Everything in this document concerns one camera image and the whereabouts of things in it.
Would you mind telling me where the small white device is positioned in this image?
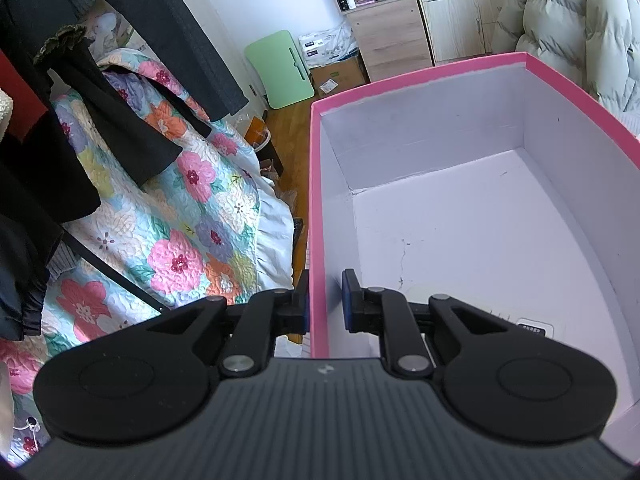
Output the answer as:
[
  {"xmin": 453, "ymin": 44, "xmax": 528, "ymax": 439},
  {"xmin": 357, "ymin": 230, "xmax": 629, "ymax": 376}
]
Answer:
[{"xmin": 514, "ymin": 317, "xmax": 555, "ymax": 337}]

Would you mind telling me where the light wooden wardrobe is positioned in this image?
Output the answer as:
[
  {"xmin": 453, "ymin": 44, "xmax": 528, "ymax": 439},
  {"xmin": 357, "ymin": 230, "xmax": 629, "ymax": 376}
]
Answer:
[{"xmin": 404, "ymin": 0, "xmax": 532, "ymax": 66}]

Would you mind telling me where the white tissue pack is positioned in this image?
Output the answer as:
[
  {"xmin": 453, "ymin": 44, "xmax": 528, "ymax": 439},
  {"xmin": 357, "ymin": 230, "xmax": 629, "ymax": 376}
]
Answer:
[{"xmin": 298, "ymin": 22, "xmax": 360, "ymax": 69}]

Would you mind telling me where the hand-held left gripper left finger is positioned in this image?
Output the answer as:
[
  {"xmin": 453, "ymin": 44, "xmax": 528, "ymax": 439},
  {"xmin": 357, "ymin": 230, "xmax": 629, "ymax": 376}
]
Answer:
[{"xmin": 146, "ymin": 269, "xmax": 311, "ymax": 379}]

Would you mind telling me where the dark grey hanging garment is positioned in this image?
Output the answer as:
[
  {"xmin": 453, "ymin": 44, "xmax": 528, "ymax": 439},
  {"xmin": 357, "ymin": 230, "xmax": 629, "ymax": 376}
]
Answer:
[{"xmin": 0, "ymin": 0, "xmax": 250, "ymax": 137}]

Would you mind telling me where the red cloth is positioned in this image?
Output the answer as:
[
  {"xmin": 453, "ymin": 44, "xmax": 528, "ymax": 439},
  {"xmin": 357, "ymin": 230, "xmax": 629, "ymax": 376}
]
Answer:
[{"xmin": 0, "ymin": 49, "xmax": 52, "ymax": 142}]

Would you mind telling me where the black strap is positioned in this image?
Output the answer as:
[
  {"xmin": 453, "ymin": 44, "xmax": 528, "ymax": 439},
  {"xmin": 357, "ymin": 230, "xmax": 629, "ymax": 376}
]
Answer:
[{"xmin": 59, "ymin": 231, "xmax": 172, "ymax": 314}]

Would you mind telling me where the pink cardboard box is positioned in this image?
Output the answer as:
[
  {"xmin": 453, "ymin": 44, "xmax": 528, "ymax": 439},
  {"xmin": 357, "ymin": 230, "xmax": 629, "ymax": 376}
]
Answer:
[{"xmin": 307, "ymin": 51, "xmax": 640, "ymax": 467}]

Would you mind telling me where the wooden shelf cabinet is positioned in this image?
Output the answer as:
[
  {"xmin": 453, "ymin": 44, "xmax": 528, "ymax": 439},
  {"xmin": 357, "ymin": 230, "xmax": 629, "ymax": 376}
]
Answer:
[{"xmin": 321, "ymin": 0, "xmax": 434, "ymax": 84}]

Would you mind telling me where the small trash bin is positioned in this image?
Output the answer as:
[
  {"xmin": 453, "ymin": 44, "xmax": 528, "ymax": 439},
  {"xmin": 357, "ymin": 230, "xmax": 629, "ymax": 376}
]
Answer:
[{"xmin": 246, "ymin": 115, "xmax": 282, "ymax": 162}]

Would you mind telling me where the black hanging garment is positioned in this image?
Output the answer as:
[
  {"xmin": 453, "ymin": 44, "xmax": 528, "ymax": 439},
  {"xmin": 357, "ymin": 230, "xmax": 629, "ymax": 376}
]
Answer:
[{"xmin": 0, "ymin": 25, "xmax": 184, "ymax": 342}]

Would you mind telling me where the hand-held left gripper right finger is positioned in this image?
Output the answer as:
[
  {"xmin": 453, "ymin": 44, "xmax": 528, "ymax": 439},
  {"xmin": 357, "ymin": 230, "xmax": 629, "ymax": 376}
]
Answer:
[{"xmin": 341, "ymin": 268, "xmax": 515, "ymax": 379}]

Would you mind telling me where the floral quilt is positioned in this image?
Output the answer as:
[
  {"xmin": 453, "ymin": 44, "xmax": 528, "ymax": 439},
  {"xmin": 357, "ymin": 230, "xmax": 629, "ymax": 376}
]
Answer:
[{"xmin": 0, "ymin": 47, "xmax": 296, "ymax": 468}]

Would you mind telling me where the pale green puffer jacket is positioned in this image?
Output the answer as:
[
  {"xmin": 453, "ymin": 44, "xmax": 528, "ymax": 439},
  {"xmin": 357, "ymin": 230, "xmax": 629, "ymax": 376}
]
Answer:
[{"xmin": 492, "ymin": 0, "xmax": 640, "ymax": 135}]

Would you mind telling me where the brown cardboard box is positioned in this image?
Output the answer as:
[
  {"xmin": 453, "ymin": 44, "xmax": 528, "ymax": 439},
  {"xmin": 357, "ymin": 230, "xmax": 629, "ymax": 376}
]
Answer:
[{"xmin": 310, "ymin": 55, "xmax": 371, "ymax": 99}]

